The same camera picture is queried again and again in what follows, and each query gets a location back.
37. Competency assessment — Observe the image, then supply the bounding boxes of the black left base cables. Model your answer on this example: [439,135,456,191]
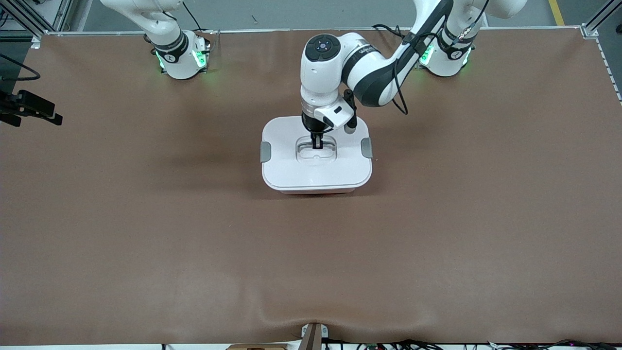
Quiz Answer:
[372,23,414,44]

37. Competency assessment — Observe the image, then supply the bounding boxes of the aluminium frame profile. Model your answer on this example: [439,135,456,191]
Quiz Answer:
[581,0,622,39]
[0,0,73,38]

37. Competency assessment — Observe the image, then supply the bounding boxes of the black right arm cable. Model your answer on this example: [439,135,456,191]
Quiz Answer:
[0,52,41,81]

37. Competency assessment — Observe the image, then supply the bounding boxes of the pink translucent storage box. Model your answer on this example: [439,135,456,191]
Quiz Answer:
[279,187,360,195]

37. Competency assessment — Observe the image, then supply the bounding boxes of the white box lid with handle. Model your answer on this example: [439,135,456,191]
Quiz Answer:
[260,117,373,191]

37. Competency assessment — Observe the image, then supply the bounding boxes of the brown table mat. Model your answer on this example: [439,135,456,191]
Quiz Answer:
[0,28,622,347]

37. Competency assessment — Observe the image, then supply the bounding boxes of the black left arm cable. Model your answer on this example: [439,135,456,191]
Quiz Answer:
[393,32,429,116]

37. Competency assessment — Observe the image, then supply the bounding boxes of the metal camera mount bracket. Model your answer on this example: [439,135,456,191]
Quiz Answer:
[300,322,329,350]

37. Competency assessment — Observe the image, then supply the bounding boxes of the black right base cable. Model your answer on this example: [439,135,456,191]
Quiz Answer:
[182,0,210,35]

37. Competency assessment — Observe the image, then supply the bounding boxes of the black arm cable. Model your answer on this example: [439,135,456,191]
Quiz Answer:
[0,52,41,81]
[393,32,429,116]

